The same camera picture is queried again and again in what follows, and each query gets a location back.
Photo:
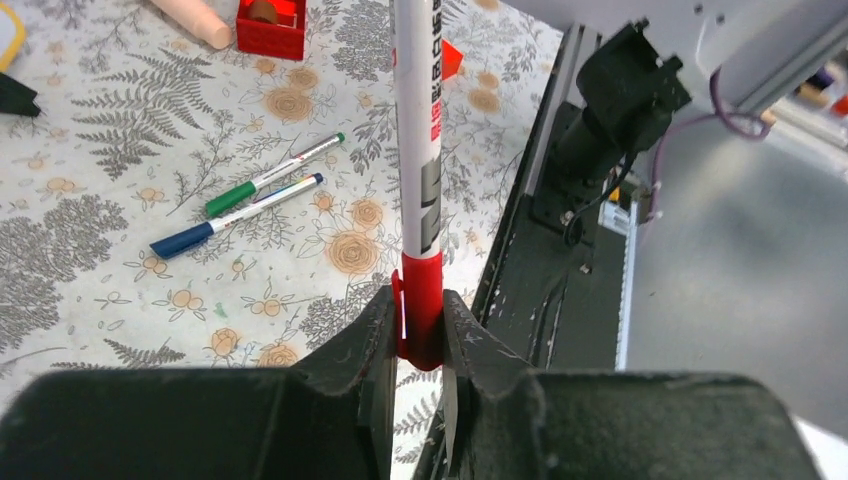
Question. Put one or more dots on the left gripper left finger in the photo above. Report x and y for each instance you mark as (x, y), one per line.
(329, 416)

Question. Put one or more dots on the blue whiteboard marker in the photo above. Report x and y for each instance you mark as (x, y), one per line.
(195, 236)

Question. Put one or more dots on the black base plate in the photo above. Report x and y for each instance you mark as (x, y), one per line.
(548, 297)

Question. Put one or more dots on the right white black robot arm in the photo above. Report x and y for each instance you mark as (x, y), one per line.
(628, 67)

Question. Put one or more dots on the pink cylinder microphone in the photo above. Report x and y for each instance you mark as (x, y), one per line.
(199, 19)

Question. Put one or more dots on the green whiteboard marker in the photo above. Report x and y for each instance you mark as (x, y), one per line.
(235, 195)

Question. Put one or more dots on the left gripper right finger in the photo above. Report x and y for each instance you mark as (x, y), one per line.
(596, 424)

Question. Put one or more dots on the red triangular block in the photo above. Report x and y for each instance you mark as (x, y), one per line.
(451, 60)

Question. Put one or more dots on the white slotted cable duct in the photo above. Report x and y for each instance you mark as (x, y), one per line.
(623, 221)

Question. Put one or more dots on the red small box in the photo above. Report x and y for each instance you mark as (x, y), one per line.
(272, 28)

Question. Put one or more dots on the yellow framed whiteboard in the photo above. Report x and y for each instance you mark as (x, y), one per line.
(16, 98)

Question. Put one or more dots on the red whiteboard marker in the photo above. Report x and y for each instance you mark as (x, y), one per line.
(418, 283)

